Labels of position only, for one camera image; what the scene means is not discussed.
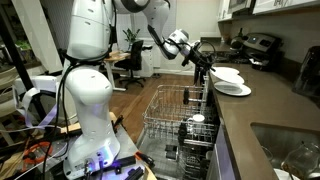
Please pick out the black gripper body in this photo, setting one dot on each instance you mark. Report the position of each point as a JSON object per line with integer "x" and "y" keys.
{"x": 198, "y": 58}

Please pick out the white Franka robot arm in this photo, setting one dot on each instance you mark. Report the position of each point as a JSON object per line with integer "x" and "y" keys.
{"x": 88, "y": 90}

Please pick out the black tumbler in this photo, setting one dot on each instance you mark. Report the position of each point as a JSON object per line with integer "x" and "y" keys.
{"x": 185, "y": 96}

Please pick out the dark kettle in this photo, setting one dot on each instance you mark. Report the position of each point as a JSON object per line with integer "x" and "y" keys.
{"x": 237, "y": 41}

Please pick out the white mug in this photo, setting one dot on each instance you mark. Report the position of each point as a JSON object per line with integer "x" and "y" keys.
{"x": 198, "y": 118}

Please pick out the black office chair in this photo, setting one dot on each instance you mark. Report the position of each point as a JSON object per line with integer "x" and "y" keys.
{"x": 133, "y": 63}

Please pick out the black cup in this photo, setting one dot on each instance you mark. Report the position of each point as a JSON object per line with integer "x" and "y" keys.
{"x": 182, "y": 133}

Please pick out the dark leafy potted plant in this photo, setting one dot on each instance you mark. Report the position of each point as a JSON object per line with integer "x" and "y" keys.
{"x": 130, "y": 35}

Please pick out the wooden desk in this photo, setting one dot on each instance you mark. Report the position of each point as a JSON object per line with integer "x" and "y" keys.
{"x": 116, "y": 56}

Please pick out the white lower cabinet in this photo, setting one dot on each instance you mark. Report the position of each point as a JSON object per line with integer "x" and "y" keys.
{"x": 221, "y": 156}

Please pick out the lower dishwasher rack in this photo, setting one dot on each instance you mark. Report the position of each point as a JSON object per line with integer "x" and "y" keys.
{"x": 200, "y": 160}

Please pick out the white upper cabinets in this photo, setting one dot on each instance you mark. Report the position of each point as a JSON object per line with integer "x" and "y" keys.
{"x": 283, "y": 5}

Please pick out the grey dishwasher door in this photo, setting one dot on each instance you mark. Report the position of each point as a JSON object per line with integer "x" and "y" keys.
{"x": 156, "y": 150}

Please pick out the steel kitchen sink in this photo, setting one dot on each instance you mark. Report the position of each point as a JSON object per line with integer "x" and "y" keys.
{"x": 283, "y": 140}

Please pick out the orange black clamp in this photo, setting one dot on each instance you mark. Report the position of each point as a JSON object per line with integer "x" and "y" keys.
{"x": 118, "y": 123}

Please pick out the metal robot table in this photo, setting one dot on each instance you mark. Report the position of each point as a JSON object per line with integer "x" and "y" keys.
{"x": 133, "y": 143}

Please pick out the orange black tool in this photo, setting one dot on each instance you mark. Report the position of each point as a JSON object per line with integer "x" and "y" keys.
{"x": 145, "y": 158}

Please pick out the black blocks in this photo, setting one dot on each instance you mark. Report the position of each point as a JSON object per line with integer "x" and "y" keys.
{"x": 128, "y": 166}

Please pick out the white dish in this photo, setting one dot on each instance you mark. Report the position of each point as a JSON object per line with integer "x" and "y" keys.
{"x": 283, "y": 175}

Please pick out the clear glass pitcher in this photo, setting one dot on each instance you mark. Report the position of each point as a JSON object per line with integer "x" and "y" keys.
{"x": 301, "y": 160}

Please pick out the light wooden board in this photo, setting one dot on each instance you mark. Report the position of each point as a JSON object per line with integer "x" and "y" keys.
{"x": 71, "y": 126}

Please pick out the white box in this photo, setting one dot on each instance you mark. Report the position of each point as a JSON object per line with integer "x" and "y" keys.
{"x": 40, "y": 83}

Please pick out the green house plant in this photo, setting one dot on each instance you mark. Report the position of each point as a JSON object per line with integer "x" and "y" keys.
{"x": 23, "y": 46}

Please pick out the black tripod pole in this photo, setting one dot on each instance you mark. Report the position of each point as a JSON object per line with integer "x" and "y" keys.
{"x": 16, "y": 66}

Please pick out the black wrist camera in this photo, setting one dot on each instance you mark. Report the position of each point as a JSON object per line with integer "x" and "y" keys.
{"x": 185, "y": 62}

